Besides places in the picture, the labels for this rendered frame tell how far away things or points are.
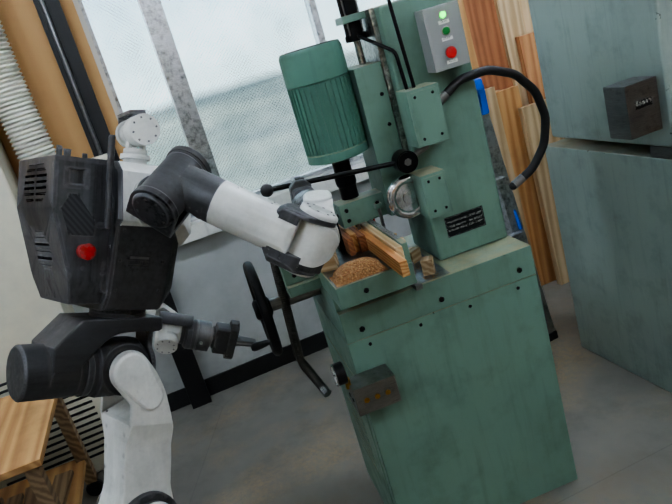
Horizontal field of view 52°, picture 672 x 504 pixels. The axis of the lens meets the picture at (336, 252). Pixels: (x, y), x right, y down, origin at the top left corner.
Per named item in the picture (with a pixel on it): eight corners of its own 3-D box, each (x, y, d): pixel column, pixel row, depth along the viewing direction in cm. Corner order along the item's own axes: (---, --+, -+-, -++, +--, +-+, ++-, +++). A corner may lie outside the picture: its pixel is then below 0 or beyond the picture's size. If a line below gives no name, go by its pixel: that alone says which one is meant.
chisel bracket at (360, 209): (339, 229, 203) (331, 202, 201) (383, 214, 205) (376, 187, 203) (346, 234, 196) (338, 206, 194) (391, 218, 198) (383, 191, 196)
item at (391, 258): (341, 227, 222) (337, 216, 221) (346, 225, 223) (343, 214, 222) (403, 277, 167) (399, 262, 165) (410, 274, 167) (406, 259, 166)
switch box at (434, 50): (427, 73, 183) (413, 12, 179) (461, 62, 185) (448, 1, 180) (436, 73, 178) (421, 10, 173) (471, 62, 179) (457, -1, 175)
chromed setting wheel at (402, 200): (391, 223, 191) (380, 181, 187) (431, 209, 193) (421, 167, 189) (394, 225, 188) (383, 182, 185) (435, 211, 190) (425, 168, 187)
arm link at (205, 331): (231, 367, 202) (190, 362, 198) (229, 350, 210) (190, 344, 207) (241, 330, 197) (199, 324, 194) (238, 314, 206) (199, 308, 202)
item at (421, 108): (408, 145, 187) (395, 91, 182) (438, 136, 188) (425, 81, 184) (419, 148, 179) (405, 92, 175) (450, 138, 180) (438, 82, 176)
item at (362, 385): (351, 404, 189) (343, 379, 187) (392, 387, 191) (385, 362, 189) (359, 418, 181) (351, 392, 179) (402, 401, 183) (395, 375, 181)
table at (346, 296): (269, 263, 229) (263, 246, 227) (354, 233, 234) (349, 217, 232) (306, 324, 172) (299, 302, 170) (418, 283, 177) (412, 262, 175)
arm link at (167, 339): (191, 360, 199) (151, 355, 195) (193, 333, 207) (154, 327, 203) (199, 334, 192) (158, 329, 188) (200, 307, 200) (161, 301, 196)
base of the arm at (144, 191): (189, 228, 126) (142, 184, 122) (156, 249, 135) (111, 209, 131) (228, 178, 135) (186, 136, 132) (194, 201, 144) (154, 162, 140)
